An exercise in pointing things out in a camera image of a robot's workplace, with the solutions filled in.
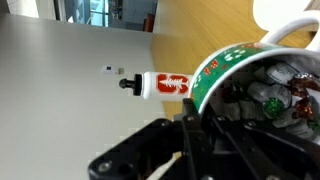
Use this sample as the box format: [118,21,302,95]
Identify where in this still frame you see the white wall socket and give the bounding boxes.
[101,65,124,75]

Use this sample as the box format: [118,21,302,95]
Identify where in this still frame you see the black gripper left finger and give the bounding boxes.
[175,98,217,180]

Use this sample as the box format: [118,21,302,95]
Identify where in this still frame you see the foil sweets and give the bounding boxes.
[221,64,319,140]

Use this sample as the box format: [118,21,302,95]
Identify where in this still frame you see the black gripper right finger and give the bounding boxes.
[206,106,320,180]

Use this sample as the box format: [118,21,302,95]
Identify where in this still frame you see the white green christmas mug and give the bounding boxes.
[189,10,320,126]

